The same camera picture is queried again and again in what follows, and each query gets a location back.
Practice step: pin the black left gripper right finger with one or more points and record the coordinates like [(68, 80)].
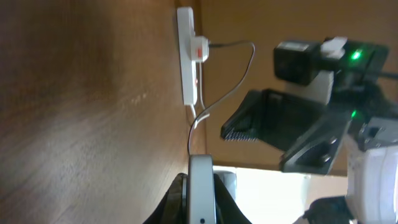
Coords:
[(226, 208)]

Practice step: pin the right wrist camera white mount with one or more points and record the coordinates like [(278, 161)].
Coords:
[(309, 67)]

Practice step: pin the white charger plug adapter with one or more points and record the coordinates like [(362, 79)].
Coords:
[(199, 49)]

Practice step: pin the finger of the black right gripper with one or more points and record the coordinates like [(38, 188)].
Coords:
[(315, 151), (273, 117)]

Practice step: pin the blue Galaxy smartphone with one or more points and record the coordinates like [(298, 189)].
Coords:
[(201, 205)]

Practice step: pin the white power strip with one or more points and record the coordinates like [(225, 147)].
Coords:
[(186, 32)]

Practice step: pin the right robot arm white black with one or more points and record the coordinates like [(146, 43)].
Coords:
[(372, 159)]

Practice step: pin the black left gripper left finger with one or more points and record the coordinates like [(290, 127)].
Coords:
[(170, 209)]

